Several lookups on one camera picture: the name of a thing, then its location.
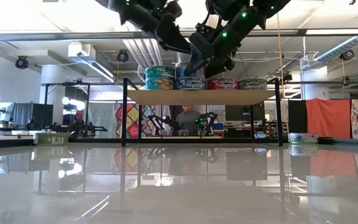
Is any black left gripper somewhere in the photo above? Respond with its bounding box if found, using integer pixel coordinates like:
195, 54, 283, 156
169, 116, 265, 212
116, 0, 193, 54

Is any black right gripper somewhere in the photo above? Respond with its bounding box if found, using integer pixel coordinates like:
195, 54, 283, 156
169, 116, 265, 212
183, 8, 266, 80

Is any red labelled can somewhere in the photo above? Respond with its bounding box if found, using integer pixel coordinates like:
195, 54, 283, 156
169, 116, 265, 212
206, 77, 239, 91

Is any pink and blue labelled can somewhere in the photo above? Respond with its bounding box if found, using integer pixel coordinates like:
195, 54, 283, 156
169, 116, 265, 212
175, 61, 206, 79

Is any teal and yellow labelled can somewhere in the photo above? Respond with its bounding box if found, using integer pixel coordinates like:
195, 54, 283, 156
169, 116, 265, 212
144, 77, 177, 91
144, 65, 177, 80

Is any green can with gold lid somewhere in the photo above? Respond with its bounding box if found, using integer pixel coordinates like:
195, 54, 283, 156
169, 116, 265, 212
237, 78, 268, 91

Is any black panel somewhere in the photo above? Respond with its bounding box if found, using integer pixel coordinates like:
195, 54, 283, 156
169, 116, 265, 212
288, 100, 308, 134

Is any black overhead rig beam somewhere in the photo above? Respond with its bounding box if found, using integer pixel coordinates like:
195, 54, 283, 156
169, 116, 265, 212
0, 28, 358, 43

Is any black background robot rig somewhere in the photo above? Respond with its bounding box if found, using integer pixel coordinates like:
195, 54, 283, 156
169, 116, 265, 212
26, 121, 108, 135

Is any orange cloth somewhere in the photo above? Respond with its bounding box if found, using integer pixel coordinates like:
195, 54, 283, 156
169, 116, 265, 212
305, 98, 351, 140

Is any background monitor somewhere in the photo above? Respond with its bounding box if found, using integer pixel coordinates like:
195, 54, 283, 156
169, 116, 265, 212
0, 101, 16, 124

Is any white glossy table sheet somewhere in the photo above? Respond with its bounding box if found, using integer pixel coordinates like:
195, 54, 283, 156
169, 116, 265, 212
0, 142, 358, 224

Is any silver ceiling duct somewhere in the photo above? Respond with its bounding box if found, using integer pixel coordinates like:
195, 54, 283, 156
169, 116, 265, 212
175, 52, 198, 66

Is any wooden shelf with black frame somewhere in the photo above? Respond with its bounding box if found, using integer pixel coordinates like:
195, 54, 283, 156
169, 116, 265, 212
121, 77, 283, 147

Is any black round ceiling camera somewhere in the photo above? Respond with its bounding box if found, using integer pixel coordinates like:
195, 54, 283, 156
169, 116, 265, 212
339, 49, 356, 62
116, 49, 129, 63
14, 55, 29, 70

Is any black background frame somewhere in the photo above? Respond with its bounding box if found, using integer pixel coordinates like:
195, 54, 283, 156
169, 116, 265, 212
40, 79, 92, 125

